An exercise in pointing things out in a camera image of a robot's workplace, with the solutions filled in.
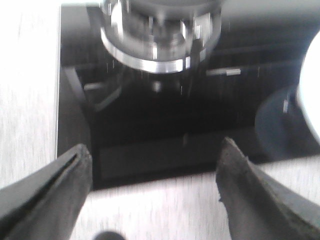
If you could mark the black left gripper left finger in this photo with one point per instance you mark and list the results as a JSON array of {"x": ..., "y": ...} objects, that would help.
[{"x": 46, "y": 204}]

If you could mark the light blue plate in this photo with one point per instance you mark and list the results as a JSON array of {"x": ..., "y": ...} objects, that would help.
[{"x": 308, "y": 93}]

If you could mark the left black gas burner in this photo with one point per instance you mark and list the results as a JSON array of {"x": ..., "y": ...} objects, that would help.
[{"x": 161, "y": 36}]

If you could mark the left silver stove knob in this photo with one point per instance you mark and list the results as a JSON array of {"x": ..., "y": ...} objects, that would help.
[{"x": 281, "y": 128}]

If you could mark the left black pan support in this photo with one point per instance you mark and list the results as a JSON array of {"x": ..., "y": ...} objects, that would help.
[{"x": 97, "y": 79}]

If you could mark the black glass gas cooktop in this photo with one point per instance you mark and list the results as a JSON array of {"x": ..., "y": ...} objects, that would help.
[{"x": 261, "y": 51}]

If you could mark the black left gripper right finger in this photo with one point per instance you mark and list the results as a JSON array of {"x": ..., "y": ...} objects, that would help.
[{"x": 258, "y": 206}]

